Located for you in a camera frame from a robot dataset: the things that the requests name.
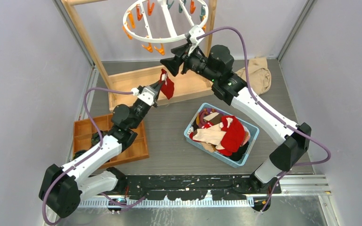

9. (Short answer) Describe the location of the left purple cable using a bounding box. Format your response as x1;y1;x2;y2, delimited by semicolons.
41;87;138;226

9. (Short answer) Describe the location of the purple cable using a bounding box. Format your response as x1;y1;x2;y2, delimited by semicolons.
197;26;332;185
41;87;138;226

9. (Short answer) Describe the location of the wooden compartment tray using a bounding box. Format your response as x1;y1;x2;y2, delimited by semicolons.
73;114;149;169

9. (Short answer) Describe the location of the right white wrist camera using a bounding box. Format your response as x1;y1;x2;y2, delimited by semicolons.
185;25;205;56

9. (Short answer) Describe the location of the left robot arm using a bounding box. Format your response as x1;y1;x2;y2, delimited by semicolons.
39;81;165;226

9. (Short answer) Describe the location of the beige cloth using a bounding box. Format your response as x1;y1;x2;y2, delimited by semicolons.
247;57;272;95

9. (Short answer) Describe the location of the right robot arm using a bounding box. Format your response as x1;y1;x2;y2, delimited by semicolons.
160;44;312;193

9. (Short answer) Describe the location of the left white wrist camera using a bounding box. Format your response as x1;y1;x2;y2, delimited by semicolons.
137;86;151;105

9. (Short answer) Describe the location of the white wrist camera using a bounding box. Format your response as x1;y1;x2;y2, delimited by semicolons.
185;25;205;56
137;86;151;105

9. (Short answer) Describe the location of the orange clothes peg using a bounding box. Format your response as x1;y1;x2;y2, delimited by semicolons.
141;43;153;53
154;43;165;56

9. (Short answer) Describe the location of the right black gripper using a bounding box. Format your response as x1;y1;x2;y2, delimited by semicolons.
159;43;218;84

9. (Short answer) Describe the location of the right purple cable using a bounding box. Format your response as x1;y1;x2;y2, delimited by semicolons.
197;26;332;185

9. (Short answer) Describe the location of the wooden hanger stand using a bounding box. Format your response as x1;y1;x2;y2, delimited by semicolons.
62;0;217;105

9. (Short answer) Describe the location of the blue plastic basket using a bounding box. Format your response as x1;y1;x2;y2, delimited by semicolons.
184;103;260;168

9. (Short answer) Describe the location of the beige sock in basket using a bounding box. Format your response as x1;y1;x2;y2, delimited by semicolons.
192;122;226;145

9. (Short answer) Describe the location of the white round clip hanger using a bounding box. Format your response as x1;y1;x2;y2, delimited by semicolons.
122;0;209;44

